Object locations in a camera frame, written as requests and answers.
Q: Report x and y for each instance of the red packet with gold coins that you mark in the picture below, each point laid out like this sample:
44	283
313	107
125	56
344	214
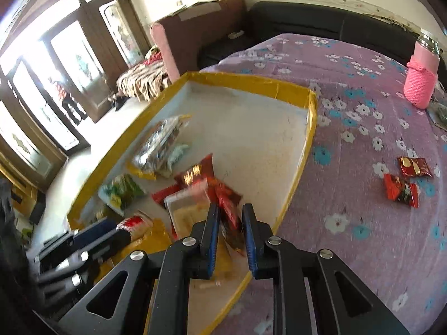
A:
414	166

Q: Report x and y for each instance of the dark red snack packet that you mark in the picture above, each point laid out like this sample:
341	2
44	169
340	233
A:
164	197

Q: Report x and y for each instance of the green yellow snack packet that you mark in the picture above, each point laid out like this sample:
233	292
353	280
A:
120	190

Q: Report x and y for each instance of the striped blanket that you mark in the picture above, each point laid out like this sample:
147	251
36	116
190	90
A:
143	76

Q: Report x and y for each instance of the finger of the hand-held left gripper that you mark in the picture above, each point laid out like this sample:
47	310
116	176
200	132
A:
97	235
75	279

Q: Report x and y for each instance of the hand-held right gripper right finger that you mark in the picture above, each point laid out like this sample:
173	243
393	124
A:
249	242

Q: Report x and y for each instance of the pink bottle with knitted sleeve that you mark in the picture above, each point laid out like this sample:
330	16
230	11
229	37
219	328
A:
420	76

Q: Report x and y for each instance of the purple floral cloth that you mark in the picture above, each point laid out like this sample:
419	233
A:
349	129

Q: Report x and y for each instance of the red white snack packet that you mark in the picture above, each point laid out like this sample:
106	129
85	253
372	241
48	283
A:
134	226

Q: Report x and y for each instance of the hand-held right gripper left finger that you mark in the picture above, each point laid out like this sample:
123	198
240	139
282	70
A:
213	240

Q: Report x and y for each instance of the wooden glass door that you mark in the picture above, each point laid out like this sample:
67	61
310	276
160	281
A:
97	59

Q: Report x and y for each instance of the bright red snack packet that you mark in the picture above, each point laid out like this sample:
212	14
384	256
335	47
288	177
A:
401	190

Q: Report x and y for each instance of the plain yellow snack packet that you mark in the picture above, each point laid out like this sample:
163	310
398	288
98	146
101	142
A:
157	239

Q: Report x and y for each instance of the brown armchair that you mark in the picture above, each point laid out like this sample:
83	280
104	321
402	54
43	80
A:
209	28

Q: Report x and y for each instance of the red black snack packet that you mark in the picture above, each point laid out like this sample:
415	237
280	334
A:
230	213

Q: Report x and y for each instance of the beige biscuit packet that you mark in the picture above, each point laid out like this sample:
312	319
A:
185	213

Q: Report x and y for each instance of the large clear yellow biscuit pack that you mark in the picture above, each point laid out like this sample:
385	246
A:
157	146

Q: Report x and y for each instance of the black sofa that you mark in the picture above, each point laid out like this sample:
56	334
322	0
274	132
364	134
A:
314	19

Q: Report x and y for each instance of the red orange pastry packet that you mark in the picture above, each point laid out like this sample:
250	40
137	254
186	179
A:
195	174

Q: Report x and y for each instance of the yellow cardboard box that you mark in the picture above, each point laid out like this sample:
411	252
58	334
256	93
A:
244	139

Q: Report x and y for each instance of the grey patterned pouch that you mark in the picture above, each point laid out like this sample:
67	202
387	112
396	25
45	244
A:
439	115

